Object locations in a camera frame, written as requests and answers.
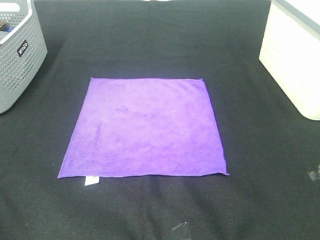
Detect purple microfiber towel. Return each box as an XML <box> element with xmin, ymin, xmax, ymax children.
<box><xmin>57</xmin><ymin>78</ymin><xmax>228</xmax><ymax>178</ymax></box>

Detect clear tape piece bottom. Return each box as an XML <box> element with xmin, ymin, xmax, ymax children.
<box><xmin>170</xmin><ymin>222</ymin><xmax>191</xmax><ymax>240</ymax></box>

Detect clear tape piece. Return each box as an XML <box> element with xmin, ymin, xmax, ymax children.
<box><xmin>170</xmin><ymin>222</ymin><xmax>191</xmax><ymax>240</ymax></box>
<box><xmin>307</xmin><ymin>165</ymin><xmax>320</xmax><ymax>188</ymax></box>

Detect black fabric table cover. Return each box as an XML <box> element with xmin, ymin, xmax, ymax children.
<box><xmin>0</xmin><ymin>0</ymin><xmax>320</xmax><ymax>240</ymax></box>

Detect white plastic bin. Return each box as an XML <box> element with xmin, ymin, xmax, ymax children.
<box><xmin>259</xmin><ymin>0</ymin><xmax>320</xmax><ymax>121</ymax></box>

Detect grey perforated plastic basket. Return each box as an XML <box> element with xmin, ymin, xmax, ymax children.
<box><xmin>0</xmin><ymin>0</ymin><xmax>48</xmax><ymax>113</ymax></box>

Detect clear tape piece right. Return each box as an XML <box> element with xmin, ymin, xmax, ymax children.
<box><xmin>307</xmin><ymin>165</ymin><xmax>320</xmax><ymax>188</ymax></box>

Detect folded cloths inside basket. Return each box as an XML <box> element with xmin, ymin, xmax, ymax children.
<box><xmin>0</xmin><ymin>20</ymin><xmax>14</xmax><ymax>40</ymax></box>

